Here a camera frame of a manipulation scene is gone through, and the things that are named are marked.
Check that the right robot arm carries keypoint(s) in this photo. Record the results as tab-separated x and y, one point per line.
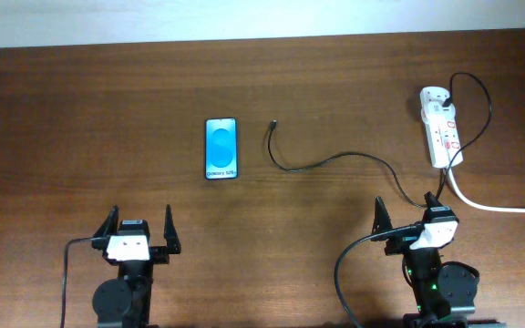
444	291

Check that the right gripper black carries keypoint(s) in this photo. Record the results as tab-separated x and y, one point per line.
383	220

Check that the white USB charger plug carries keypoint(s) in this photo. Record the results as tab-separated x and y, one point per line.
432	104

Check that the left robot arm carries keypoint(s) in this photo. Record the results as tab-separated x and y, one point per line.
124	302

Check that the white power strip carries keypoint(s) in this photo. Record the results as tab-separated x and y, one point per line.
443	142

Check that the blue Galaxy smartphone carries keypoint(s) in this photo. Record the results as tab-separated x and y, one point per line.
221	148

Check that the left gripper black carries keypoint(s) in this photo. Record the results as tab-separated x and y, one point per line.
158	254

